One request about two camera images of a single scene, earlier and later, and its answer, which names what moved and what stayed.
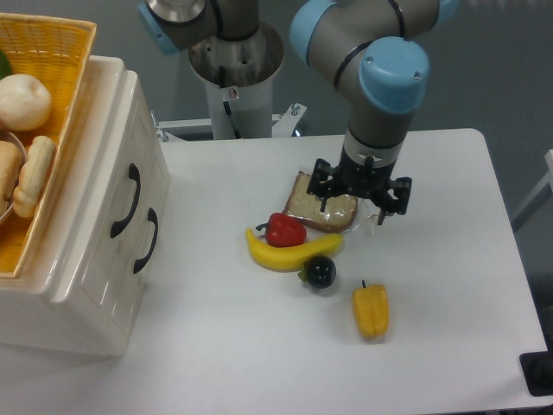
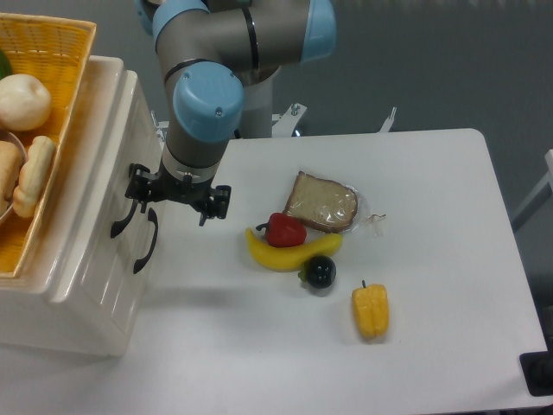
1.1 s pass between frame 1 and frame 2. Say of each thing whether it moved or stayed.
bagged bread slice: stayed
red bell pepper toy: stayed
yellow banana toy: stayed
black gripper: moved
